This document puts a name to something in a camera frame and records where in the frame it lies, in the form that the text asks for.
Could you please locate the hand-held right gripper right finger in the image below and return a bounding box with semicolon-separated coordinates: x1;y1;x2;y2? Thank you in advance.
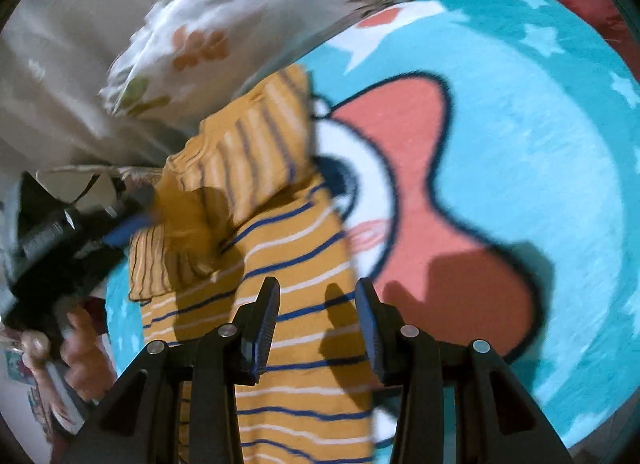
354;277;576;464

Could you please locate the red cloth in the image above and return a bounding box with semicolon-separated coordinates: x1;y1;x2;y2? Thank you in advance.
557;0;640;79

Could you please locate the beige sofa back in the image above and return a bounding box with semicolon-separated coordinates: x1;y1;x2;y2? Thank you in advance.
0;0;171;169

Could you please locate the teal cartoon printed blanket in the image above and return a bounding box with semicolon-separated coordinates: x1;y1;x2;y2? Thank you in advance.
102;0;640;464

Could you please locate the yellow striped knit top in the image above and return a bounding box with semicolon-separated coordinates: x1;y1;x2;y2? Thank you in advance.
127;64;376;464

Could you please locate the white leaf print pillow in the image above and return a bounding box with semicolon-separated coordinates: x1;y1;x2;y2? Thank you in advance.
97;0;436;119

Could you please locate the person's left hand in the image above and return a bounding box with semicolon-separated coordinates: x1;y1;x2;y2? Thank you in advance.
59;306;118;401

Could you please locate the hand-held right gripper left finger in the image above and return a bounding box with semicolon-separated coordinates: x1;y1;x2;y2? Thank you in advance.
62;276;282;464

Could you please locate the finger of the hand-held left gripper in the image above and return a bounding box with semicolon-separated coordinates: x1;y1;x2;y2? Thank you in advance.
101;215;162;248
106;185;157;218

